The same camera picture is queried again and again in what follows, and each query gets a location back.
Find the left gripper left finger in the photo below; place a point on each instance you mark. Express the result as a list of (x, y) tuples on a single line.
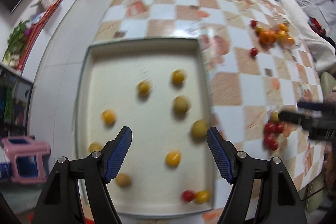
[(60, 201)]

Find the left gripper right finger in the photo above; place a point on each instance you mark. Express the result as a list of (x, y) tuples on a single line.
[(278, 200)]

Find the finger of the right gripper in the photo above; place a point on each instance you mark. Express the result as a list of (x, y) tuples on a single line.
[(294, 118), (317, 106)]

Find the yellow cherry tomato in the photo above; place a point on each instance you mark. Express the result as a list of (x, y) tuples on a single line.
[(108, 117)]

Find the red cherry tomato cluster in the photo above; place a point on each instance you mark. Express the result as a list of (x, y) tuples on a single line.
[(270, 141)]

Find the yellow tomato in tray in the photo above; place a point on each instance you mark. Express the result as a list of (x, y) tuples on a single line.
[(202, 196)]

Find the checkered patterned tablecloth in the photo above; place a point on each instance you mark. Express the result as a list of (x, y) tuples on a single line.
[(246, 83)]

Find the pink plastic stool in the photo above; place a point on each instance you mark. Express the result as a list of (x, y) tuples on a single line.
[(26, 158)]

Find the red tomato in tray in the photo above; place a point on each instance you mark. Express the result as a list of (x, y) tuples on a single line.
[(188, 196)]

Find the large orange tangerine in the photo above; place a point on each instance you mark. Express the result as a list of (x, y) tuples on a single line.
[(267, 37)]

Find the olive green round fruit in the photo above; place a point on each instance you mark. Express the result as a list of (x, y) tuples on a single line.
[(199, 129)]

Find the green-brown round fruit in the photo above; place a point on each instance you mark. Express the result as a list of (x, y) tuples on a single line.
[(181, 105)]

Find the dark glass cabinet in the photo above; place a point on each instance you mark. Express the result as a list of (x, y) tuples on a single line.
[(15, 103)]

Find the shallow cardboard box tray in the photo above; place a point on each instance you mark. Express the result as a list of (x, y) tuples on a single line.
[(133, 78)]

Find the green potted plant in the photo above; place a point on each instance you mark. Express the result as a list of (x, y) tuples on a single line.
[(17, 41)]

